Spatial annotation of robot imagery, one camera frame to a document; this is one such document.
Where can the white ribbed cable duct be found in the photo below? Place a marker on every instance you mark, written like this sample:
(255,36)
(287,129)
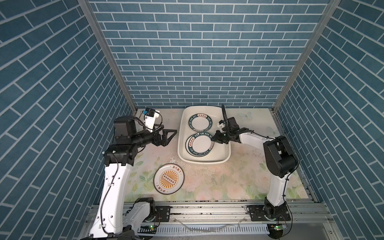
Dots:
(202,230)

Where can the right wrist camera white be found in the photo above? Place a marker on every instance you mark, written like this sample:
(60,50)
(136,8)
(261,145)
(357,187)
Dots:
(221,125)

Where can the white plastic bin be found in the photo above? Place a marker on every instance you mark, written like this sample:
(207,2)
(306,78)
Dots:
(219,154)

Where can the green rimmed plate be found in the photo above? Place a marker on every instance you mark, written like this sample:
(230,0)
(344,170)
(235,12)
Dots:
(200,122)
(199,144)

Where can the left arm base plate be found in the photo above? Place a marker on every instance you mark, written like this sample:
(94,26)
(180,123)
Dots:
(162,214)

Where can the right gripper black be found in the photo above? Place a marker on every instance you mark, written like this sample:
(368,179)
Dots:
(216,137)

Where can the orange sunburst plate front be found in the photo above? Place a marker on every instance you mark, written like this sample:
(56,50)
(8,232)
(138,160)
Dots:
(168,179)

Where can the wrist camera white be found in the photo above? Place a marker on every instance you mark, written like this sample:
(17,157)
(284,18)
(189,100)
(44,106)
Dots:
(150,116)
(221,125)

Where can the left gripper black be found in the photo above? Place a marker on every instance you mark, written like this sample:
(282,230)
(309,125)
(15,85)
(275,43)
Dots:
(158,142)

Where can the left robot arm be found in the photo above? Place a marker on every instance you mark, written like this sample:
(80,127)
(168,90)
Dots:
(131,136)

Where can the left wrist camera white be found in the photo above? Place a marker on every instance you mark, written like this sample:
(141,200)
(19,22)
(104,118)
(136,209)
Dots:
(150,116)

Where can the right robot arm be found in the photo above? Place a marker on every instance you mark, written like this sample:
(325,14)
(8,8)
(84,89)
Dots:
(280,161)

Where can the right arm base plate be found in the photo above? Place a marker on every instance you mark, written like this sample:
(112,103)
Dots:
(258,212)

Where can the aluminium mounting rail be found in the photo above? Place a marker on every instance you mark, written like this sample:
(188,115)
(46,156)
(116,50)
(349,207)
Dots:
(302,211)

